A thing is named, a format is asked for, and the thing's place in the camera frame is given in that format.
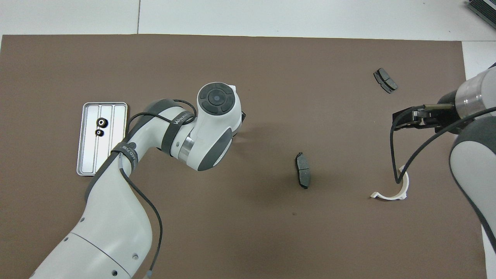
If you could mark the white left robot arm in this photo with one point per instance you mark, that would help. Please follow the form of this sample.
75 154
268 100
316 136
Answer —
112 224

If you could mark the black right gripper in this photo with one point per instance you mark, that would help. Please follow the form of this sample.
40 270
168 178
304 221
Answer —
443 117

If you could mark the white curved plastic bracket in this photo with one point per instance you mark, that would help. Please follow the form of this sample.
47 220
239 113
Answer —
403 190

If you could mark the silver metal tray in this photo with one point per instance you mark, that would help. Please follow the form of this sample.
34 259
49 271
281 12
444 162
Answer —
91 155

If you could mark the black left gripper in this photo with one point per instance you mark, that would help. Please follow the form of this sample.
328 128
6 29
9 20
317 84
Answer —
244 117

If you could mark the small black bearing gear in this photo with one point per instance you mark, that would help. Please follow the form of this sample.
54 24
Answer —
99 133

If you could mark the large black bearing gear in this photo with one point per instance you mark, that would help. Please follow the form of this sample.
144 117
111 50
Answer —
102 122

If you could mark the stacked dark brake pads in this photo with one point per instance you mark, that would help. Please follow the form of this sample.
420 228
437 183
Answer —
385 80

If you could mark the grey ribbed device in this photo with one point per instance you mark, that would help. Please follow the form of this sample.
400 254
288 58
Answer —
482 7

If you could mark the single dark brake pad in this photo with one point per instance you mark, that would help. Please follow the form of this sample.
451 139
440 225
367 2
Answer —
303 170

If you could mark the brown table mat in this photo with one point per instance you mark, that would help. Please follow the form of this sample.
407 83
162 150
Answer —
271 232

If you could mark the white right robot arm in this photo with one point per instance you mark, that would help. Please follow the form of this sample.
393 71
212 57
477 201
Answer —
476 166

